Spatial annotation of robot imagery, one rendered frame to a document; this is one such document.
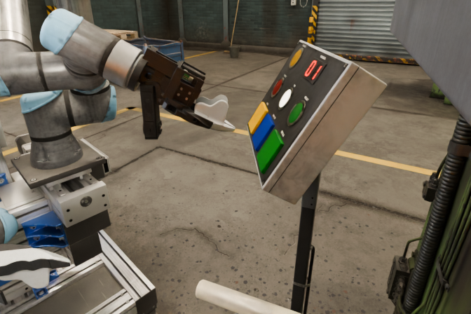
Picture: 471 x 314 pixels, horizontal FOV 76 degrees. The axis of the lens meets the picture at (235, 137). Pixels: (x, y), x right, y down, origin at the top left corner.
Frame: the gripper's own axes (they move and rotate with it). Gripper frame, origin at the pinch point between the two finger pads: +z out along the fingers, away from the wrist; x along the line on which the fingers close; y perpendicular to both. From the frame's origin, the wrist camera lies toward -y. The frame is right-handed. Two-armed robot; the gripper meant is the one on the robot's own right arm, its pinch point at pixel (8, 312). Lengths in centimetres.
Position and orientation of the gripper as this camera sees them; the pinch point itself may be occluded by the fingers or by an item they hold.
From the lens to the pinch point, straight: 42.3
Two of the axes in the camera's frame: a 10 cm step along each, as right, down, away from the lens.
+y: 0.0, 9.1, 4.0
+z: 9.3, 1.5, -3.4
